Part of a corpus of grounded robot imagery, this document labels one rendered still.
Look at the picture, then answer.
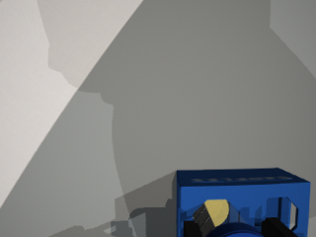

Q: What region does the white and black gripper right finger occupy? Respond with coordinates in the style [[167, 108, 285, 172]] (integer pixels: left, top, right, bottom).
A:
[[261, 217, 298, 237]]

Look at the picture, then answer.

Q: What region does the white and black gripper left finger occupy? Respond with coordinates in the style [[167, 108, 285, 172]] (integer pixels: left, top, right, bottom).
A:
[[184, 220, 202, 237]]

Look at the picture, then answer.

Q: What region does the blue tube rack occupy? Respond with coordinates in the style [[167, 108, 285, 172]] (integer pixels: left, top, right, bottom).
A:
[[177, 168, 311, 237]]

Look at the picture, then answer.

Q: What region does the grey flat mat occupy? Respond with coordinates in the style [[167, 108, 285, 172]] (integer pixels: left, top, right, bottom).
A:
[[0, 0, 316, 237]]

